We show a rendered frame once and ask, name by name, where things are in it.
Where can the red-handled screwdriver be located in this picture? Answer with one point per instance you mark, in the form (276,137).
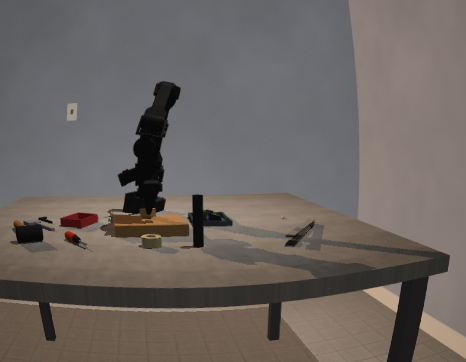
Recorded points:
(73,238)

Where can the black mallet with wooden handle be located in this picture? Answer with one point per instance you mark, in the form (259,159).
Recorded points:
(28,233)

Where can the orange wooden board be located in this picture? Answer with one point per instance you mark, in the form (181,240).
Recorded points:
(163,225)

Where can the red open tray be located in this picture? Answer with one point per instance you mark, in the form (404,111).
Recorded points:
(76,220)

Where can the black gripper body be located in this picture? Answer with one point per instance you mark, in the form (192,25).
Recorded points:
(149,179)

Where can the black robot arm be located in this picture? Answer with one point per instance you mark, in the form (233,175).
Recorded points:
(154,120)

